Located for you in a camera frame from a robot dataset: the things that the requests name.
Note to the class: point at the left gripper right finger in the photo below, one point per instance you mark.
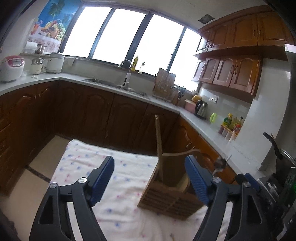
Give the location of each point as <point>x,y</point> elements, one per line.
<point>247,220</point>

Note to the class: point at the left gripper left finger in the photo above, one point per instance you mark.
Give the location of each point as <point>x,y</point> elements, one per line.
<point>52,220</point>

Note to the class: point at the metal spoon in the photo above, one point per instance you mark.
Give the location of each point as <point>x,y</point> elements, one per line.
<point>220,164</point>

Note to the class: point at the wooden chopstick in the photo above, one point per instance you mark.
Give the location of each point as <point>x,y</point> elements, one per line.
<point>159,149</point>

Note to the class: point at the black pan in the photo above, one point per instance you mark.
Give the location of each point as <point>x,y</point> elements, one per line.
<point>284,161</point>

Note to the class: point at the white floral tablecloth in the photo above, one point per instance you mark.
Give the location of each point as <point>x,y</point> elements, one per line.
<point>118,214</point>

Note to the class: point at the wooden utensil holder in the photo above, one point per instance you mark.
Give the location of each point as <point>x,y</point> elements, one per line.
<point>169,190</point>

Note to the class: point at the yellow oil bottle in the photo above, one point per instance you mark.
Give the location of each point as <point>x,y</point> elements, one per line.
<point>227,121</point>

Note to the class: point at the green cup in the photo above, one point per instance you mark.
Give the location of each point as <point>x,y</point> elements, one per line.
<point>213,117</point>

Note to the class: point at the electric kettle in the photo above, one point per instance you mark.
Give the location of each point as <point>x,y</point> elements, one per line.
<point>201,109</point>

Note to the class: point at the pink container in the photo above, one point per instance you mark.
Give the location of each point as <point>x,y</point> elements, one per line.
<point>190,106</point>

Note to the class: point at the wooden dish rack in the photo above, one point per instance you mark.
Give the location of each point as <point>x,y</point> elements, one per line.
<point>164,87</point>

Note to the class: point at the white red rice cooker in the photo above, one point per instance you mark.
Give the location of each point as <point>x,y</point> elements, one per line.
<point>11,68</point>

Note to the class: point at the yellow dish soap bottle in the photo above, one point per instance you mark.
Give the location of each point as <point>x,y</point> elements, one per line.
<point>134,64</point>

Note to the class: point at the fruit poster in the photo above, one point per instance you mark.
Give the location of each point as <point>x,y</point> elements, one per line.
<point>52,23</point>

